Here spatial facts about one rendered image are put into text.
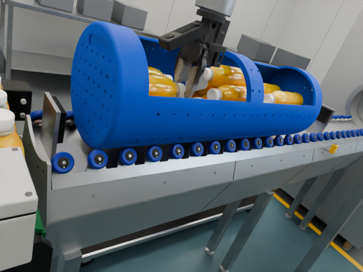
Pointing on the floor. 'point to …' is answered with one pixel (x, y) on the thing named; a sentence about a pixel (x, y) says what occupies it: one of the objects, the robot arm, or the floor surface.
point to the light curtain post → (332, 228)
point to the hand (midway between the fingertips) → (180, 92)
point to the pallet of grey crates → (260, 45)
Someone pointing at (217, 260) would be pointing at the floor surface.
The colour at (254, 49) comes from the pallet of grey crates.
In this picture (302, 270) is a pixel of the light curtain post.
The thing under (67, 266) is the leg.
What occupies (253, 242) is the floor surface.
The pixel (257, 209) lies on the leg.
